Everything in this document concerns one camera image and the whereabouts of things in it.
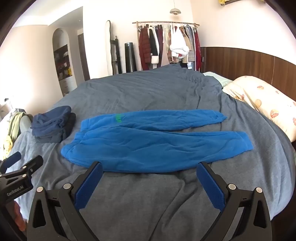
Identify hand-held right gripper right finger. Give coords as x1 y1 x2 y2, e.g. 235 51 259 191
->
196 161 273 241

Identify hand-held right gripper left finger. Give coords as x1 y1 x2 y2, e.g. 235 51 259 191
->
26 161 104 241

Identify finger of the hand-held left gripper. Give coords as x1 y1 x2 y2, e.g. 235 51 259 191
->
3 155 44 180
0 152 22 174

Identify blue pants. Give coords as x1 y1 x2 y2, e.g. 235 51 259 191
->
60 110 253 174

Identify person's left hand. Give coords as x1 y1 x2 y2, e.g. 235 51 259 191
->
12 200 26 232

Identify pile of yellow-green clothes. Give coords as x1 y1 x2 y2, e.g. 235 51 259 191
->
0 108 34 160

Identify folded black garment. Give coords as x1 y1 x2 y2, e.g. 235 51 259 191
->
35 113 77 143

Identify stack of folded dark clothes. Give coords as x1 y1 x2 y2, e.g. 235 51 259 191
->
31 106 72 138

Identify cream floral pillow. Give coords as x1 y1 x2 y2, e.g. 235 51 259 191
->
222 75 296 141

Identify grey blanket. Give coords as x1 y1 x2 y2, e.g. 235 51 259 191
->
7 64 296 241

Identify light green pillow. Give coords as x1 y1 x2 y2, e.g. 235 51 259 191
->
202 71 233 87

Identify brown door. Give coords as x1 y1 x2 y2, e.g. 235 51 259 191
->
77 32 90 81

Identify wooden headboard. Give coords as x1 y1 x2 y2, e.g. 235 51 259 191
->
200 46 296 102

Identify black ladder shelf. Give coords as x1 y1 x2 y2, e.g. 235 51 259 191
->
110 36 122 75

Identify black cylinder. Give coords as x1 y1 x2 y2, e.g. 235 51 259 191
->
124 42 137 73

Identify row of hanging clothes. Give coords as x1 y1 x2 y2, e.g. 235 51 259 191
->
138 24 201 70

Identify wooden clothes rack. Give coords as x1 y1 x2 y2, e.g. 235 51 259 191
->
132 21 201 71

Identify ceiling pendant lamp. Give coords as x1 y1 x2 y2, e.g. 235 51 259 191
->
169 0 181 15

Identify arched wall shelf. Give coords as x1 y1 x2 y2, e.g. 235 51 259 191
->
52 28 78 96

